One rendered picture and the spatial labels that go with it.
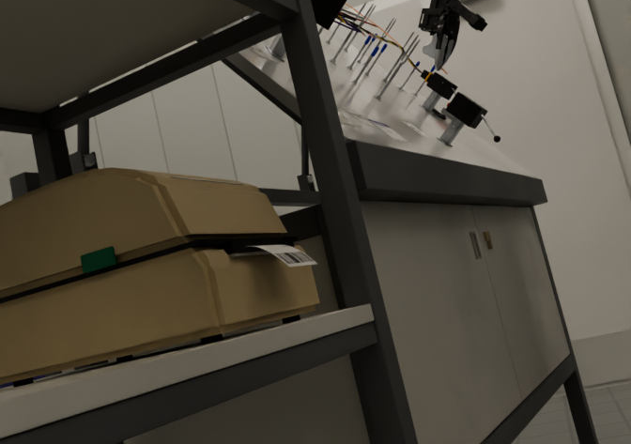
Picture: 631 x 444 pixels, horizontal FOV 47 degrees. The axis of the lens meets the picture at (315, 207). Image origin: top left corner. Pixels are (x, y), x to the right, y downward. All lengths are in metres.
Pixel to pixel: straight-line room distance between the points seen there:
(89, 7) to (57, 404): 0.50
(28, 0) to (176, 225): 0.30
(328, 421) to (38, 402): 0.59
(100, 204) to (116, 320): 0.11
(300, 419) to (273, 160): 3.09
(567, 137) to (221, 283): 3.18
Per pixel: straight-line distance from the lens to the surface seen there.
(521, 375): 1.54
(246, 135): 4.10
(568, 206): 3.71
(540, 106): 3.77
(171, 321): 0.67
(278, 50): 1.21
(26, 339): 0.79
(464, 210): 1.44
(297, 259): 0.71
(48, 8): 0.85
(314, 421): 1.00
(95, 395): 0.49
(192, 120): 4.25
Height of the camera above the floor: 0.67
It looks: 8 degrees up
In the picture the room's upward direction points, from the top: 13 degrees counter-clockwise
